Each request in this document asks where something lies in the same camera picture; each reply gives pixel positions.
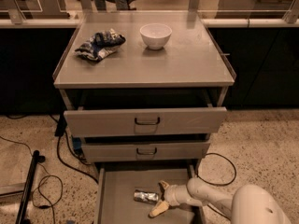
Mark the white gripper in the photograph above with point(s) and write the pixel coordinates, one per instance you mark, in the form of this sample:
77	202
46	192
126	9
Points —
171	195

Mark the silver blue redbull can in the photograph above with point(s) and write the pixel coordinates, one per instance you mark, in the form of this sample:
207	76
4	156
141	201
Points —
146	197

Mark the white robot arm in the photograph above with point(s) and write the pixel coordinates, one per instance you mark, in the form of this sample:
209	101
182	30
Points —
250	204

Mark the grey bottom drawer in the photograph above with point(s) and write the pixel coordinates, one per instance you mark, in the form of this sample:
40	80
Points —
118	182

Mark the grey drawer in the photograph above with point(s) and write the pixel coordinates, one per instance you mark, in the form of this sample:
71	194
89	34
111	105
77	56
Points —
118	182
131	122
145	152

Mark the grey middle drawer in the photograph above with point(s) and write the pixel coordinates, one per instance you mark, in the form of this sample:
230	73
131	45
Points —
145	152

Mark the grey metal drawer cabinet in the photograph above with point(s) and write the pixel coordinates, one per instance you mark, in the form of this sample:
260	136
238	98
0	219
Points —
188	72

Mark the grey top drawer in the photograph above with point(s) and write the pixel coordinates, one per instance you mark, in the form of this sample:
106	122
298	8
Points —
131	122

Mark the black metal stand pole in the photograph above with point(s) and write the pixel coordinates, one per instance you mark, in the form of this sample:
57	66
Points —
36	159

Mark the white ceramic bowl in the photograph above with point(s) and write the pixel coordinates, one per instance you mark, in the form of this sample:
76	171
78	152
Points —
155	35

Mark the blue white chip bag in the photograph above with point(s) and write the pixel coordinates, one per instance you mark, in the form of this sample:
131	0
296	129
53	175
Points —
100	45

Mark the dark background desk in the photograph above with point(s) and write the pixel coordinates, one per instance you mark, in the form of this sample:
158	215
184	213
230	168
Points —
252	9

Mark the white counter rail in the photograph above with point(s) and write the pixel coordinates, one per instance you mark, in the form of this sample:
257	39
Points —
213	23

